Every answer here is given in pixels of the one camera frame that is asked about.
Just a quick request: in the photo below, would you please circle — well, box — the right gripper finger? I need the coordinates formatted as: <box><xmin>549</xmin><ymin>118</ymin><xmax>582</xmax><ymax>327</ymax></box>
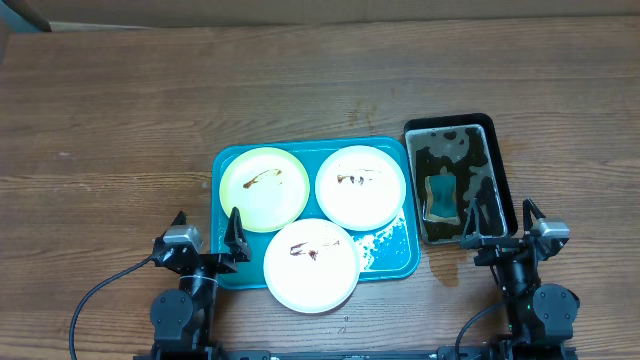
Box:
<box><xmin>462</xmin><ymin>198</ymin><xmax>486</xmax><ymax>240</ymax></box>
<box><xmin>522</xmin><ymin>198</ymin><xmax>545</xmax><ymax>231</ymax></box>

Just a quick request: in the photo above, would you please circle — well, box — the yellow plate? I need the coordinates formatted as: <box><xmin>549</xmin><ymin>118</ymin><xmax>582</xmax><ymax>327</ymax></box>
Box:
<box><xmin>219</xmin><ymin>147</ymin><xmax>310</xmax><ymax>233</ymax></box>

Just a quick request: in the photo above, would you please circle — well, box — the white plate front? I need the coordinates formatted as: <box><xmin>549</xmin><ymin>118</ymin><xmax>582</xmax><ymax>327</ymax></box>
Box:
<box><xmin>263</xmin><ymin>219</ymin><xmax>361</xmax><ymax>314</ymax></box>

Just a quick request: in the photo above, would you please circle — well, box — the white plate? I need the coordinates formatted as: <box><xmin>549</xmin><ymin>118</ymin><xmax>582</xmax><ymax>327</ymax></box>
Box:
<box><xmin>315</xmin><ymin>145</ymin><xmax>406</xmax><ymax>231</ymax></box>
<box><xmin>263</xmin><ymin>219</ymin><xmax>361</xmax><ymax>314</ymax></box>

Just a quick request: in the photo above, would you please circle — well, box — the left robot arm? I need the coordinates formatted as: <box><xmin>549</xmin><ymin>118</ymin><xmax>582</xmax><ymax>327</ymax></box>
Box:
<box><xmin>150</xmin><ymin>208</ymin><xmax>251</xmax><ymax>359</ymax></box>

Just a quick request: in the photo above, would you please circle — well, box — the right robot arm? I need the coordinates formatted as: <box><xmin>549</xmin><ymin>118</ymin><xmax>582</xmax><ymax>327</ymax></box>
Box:
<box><xmin>453</xmin><ymin>198</ymin><xmax>580</xmax><ymax>359</ymax></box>

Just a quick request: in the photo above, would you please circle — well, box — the black baking tray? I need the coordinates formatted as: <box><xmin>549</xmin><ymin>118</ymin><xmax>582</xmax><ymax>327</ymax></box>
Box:
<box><xmin>404</xmin><ymin>113</ymin><xmax>518</xmax><ymax>245</ymax></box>

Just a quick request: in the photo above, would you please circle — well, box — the teal plastic tray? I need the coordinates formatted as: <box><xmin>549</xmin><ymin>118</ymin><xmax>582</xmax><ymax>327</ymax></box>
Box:
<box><xmin>210</xmin><ymin>136</ymin><xmax>421</xmax><ymax>290</ymax></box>

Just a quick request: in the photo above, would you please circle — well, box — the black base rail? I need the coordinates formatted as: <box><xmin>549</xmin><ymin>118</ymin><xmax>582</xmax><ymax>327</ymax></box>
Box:
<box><xmin>133</xmin><ymin>344</ymin><xmax>579</xmax><ymax>360</ymax></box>

